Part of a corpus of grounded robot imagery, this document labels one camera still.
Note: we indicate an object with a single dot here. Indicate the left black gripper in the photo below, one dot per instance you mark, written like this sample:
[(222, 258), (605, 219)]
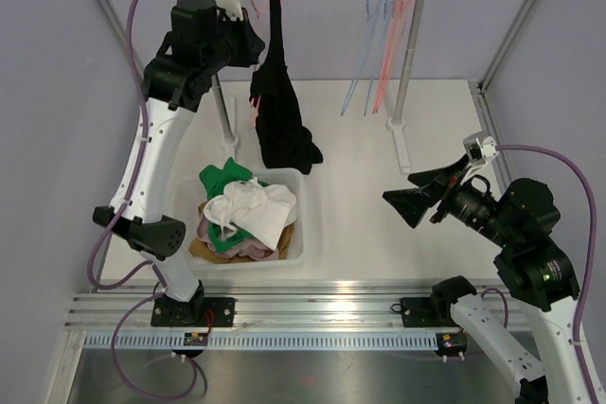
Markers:
[(251, 43)]

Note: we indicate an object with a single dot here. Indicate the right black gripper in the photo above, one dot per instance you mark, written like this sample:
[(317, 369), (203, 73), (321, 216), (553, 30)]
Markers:
[(414, 202)]

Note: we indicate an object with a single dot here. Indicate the black tank top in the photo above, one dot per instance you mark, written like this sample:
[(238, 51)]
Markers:
[(283, 139)]

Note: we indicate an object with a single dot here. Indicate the blue hanger with white top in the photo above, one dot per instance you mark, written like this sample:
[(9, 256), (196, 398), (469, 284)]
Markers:
[(362, 54)]

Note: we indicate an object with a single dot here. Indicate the green tank top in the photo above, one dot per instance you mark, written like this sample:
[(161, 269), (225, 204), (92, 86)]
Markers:
[(214, 180)]

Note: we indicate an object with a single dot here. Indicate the blue hanger with mauve top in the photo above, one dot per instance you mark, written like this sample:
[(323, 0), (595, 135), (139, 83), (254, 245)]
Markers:
[(378, 22)]

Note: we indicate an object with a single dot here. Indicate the white tank top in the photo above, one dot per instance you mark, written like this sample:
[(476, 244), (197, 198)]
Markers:
[(250, 210)]

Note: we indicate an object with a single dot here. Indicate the pink hanger with brown top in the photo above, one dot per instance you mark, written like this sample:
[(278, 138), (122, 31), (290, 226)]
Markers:
[(391, 40)]

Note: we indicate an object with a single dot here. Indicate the pink hanger with green top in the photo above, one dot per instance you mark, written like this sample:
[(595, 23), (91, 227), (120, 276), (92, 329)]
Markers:
[(403, 28)]

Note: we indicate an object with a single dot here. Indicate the mauve tank top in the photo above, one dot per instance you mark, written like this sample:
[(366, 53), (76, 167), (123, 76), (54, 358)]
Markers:
[(243, 249)]

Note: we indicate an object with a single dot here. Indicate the brown tank top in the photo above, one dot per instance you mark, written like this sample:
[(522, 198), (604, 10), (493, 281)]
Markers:
[(283, 243)]

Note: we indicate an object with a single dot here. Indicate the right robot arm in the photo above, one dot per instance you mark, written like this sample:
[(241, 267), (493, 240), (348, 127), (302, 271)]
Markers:
[(535, 271)]

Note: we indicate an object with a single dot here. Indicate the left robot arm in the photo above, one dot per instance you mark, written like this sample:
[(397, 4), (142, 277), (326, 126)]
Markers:
[(205, 37)]

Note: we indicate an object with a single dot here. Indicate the white metal clothes rack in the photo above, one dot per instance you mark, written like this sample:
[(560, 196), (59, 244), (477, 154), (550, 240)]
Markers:
[(402, 68)]

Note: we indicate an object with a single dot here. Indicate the white plastic laundry basket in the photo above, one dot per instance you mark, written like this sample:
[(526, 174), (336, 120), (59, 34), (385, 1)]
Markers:
[(189, 193)]

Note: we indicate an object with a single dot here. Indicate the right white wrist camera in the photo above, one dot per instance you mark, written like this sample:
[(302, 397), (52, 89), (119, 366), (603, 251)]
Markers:
[(481, 150)]

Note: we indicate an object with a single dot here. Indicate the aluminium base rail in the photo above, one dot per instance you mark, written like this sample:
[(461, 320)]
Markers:
[(292, 305)]

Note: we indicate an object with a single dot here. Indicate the right aluminium frame post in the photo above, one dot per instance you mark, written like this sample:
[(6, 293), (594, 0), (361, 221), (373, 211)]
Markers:
[(504, 48)]

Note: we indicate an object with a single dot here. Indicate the white slotted cable duct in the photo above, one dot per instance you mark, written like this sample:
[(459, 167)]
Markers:
[(265, 341)]

